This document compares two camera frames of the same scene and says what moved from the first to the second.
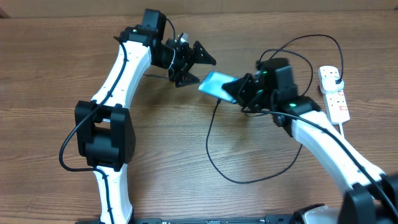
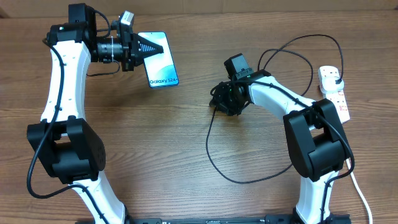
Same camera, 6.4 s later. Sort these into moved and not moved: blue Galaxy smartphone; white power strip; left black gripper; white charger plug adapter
Moved: left black gripper; blue Galaxy smartphone
Not moved: white power strip; white charger plug adapter
